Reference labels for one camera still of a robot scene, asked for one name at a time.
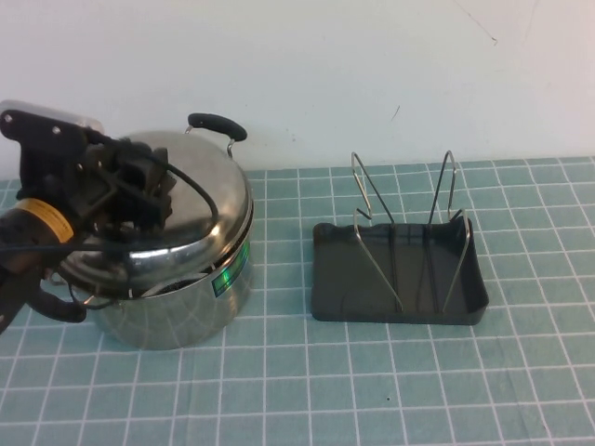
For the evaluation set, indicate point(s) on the green white grid tablecloth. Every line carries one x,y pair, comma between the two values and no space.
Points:
297,395

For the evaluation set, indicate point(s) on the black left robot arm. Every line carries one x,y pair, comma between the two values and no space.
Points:
28,223

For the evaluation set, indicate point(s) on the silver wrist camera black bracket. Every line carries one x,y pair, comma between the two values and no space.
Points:
42,123

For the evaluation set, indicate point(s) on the stainless steel lid black knob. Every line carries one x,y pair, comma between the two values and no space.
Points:
225,195

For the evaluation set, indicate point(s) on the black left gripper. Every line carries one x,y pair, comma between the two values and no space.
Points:
51,172

